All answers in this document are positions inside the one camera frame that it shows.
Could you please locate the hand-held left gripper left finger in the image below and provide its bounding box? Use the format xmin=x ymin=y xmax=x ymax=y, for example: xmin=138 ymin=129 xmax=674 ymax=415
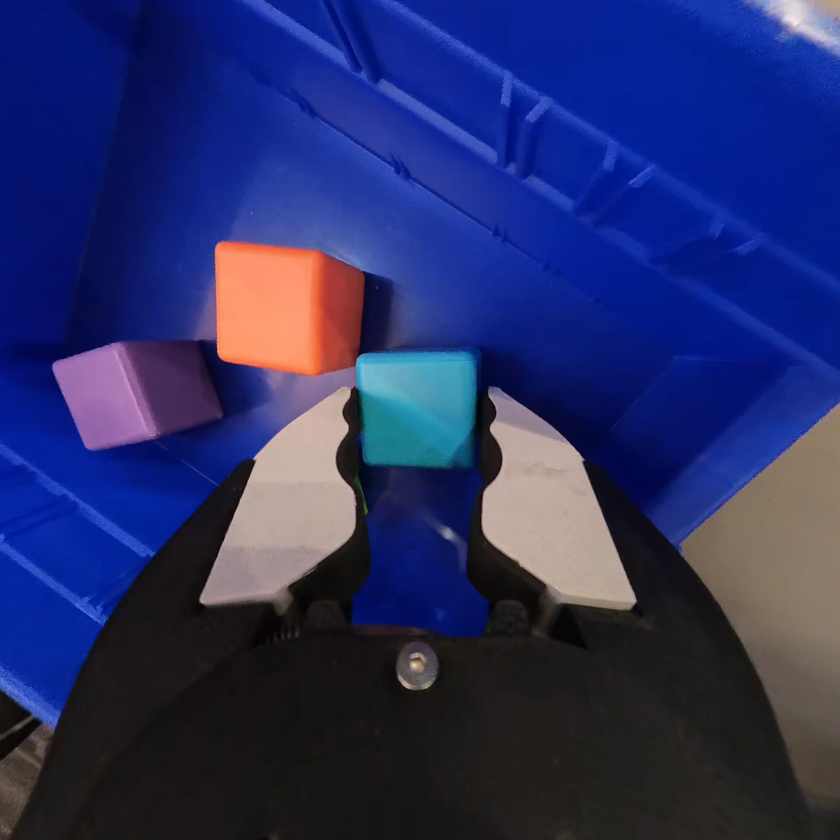
xmin=199 ymin=386 xmax=371 ymax=624

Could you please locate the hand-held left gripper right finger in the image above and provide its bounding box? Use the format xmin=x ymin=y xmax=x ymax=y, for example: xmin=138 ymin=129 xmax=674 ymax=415
xmin=467 ymin=386 xmax=637 ymax=634

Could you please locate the light blue cube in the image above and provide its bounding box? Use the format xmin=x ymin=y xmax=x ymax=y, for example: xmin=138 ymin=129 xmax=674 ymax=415
xmin=355 ymin=350 xmax=481 ymax=470

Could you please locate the purple cube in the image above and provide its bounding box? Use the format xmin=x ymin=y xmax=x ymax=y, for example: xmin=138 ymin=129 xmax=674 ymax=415
xmin=52 ymin=340 xmax=224 ymax=452

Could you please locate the orange cube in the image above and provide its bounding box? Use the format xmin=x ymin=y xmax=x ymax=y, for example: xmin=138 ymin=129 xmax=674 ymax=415
xmin=214 ymin=241 xmax=366 ymax=376

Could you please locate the blue plastic bin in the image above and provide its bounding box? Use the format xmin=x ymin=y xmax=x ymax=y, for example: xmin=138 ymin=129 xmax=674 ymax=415
xmin=0 ymin=0 xmax=840 ymax=726

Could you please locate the grey desk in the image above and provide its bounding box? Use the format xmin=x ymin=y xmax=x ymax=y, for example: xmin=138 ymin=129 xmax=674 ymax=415
xmin=679 ymin=403 xmax=840 ymax=811

